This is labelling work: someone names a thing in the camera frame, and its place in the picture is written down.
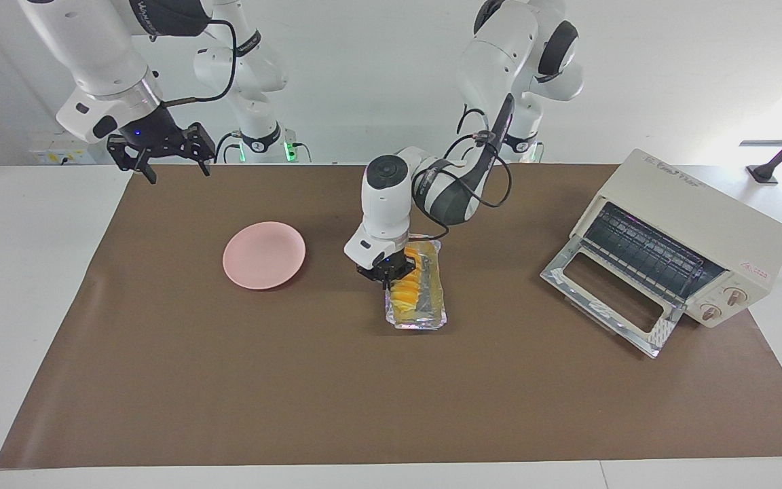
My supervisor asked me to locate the metal oven rack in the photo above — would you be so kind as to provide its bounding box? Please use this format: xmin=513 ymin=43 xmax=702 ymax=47
xmin=581 ymin=202 xmax=726 ymax=301

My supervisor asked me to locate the pink round plate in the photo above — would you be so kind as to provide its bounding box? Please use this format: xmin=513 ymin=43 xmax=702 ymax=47
xmin=223 ymin=221 xmax=307 ymax=291

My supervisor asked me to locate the aluminium foil tray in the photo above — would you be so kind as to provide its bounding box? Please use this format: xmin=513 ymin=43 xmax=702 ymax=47
xmin=384 ymin=238 xmax=448 ymax=331

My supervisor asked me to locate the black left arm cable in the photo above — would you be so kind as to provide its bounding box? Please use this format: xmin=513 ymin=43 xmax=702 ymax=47
xmin=410 ymin=102 xmax=514 ymax=240

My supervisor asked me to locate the brown paper table mat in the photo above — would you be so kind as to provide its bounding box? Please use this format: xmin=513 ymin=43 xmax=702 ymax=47
xmin=0 ymin=163 xmax=782 ymax=469

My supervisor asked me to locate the golden braided bread loaf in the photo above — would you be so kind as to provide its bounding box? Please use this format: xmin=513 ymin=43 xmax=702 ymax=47
xmin=391 ymin=246 xmax=427 ymax=321

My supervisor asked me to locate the black right base cable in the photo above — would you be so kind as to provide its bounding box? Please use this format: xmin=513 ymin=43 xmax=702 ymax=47
xmin=214 ymin=131 xmax=244 ymax=164

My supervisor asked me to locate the white wall socket box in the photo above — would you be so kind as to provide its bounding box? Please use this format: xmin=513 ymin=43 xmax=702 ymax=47
xmin=28 ymin=132 xmax=104 ymax=166

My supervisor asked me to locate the cream toaster oven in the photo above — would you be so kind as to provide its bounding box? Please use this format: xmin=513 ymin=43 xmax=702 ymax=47
xmin=571 ymin=148 xmax=782 ymax=329

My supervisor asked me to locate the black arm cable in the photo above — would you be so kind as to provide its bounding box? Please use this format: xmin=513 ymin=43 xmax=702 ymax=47
xmin=410 ymin=102 xmax=514 ymax=240
xmin=150 ymin=19 xmax=238 ymax=108

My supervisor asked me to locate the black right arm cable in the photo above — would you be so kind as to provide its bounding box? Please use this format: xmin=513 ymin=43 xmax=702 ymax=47
xmin=150 ymin=19 xmax=238 ymax=108

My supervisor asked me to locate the glass oven door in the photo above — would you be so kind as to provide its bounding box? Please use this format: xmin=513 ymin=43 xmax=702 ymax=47
xmin=540 ymin=238 xmax=685 ymax=359

